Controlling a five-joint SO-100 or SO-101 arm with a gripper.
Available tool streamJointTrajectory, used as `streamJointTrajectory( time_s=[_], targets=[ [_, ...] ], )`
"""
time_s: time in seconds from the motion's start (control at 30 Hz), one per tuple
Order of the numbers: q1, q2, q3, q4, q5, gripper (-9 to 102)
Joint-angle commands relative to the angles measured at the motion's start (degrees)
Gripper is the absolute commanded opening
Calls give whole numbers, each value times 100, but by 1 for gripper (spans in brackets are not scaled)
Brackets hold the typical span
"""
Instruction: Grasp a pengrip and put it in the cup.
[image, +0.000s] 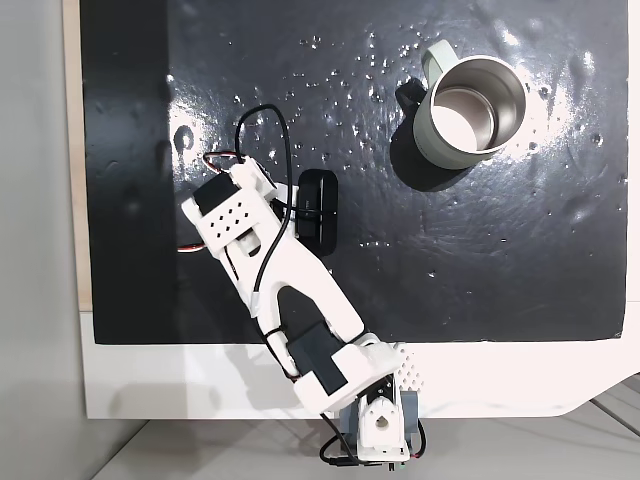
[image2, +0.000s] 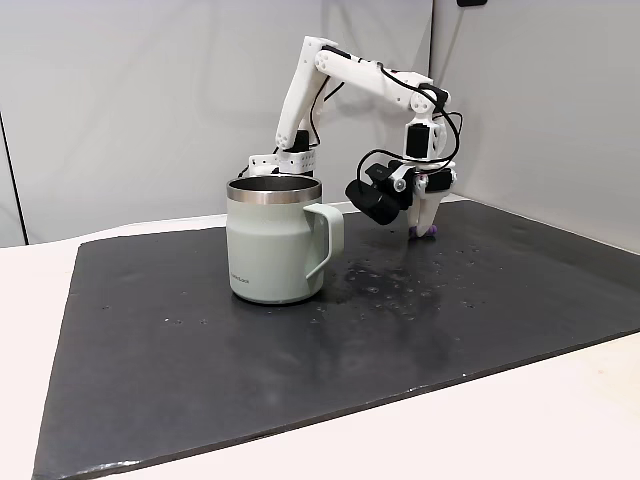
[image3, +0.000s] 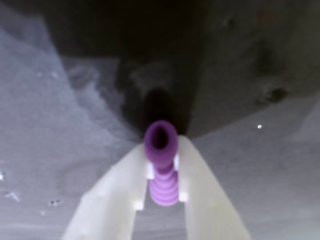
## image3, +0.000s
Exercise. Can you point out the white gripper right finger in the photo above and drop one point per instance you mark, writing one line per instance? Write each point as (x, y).
(207, 200)

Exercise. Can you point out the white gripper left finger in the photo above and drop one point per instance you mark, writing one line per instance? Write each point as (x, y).
(110, 200)

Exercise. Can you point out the purple ribbed pen grip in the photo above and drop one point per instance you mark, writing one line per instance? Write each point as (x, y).
(163, 185)

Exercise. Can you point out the black table mat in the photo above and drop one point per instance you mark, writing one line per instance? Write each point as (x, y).
(250, 187)

